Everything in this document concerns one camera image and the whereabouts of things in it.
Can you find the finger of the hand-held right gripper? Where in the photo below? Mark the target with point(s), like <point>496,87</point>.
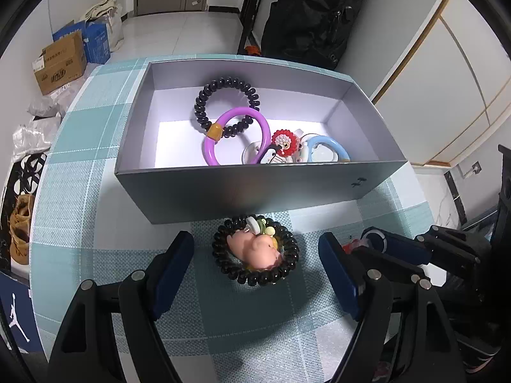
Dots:
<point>407,247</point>
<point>383,261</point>

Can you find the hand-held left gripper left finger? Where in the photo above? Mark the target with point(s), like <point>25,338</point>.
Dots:
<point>173,273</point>

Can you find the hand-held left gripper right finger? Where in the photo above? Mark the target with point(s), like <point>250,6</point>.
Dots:
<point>339,275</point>

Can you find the grey cardboard box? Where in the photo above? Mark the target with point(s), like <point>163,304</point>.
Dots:
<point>239,191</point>

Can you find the red and white charm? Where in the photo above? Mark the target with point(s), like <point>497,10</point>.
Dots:
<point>283,141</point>

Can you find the teal checkered tablecloth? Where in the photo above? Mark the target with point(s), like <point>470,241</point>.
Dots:
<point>99,247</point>

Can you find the blue shoebox with white logo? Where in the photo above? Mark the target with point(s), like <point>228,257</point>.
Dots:
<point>20,299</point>

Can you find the brown boots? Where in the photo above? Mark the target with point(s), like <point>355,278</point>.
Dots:
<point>20,227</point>

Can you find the white wardrobe with wood trim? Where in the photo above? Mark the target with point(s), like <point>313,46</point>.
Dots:
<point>451,87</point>

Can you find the clear plastic bag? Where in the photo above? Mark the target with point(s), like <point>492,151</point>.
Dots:
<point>30,137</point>
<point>44,105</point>

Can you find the small orange object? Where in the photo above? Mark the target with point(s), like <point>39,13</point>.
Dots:
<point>252,50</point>

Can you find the brown cardboard carton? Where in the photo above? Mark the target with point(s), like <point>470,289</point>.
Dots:
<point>60,64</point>

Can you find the blue carton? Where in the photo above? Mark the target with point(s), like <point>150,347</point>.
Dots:
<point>98,44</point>

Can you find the black backpack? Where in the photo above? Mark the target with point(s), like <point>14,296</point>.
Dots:
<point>315,20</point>

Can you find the white tote bag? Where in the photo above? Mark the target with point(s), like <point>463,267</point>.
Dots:
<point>113,28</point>

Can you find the black coat rack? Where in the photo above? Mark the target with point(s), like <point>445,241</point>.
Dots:
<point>249,16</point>

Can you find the wall socket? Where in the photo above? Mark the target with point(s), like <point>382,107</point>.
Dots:
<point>475,167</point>

